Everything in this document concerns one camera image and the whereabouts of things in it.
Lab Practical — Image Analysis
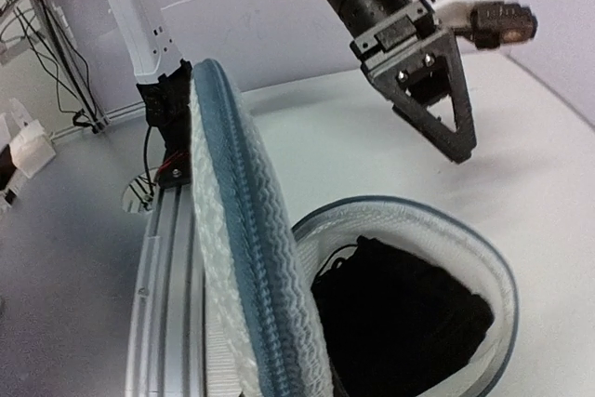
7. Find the black bra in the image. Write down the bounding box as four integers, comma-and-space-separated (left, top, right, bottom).
311, 235, 495, 396

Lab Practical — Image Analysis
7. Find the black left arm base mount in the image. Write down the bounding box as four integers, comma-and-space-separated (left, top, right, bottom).
137, 60, 192, 189

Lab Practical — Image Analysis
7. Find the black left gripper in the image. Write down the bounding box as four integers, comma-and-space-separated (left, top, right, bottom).
326, 0, 477, 164

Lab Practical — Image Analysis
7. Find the aluminium table front rail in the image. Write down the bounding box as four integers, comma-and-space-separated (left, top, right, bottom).
125, 185, 206, 396

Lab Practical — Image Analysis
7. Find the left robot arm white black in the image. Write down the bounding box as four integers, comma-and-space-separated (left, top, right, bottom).
108, 0, 477, 163

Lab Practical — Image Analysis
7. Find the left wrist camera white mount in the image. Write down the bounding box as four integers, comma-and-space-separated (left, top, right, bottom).
433, 0, 538, 50

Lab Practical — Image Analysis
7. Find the white mesh laundry bag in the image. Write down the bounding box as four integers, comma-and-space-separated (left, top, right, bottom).
190, 59, 519, 396

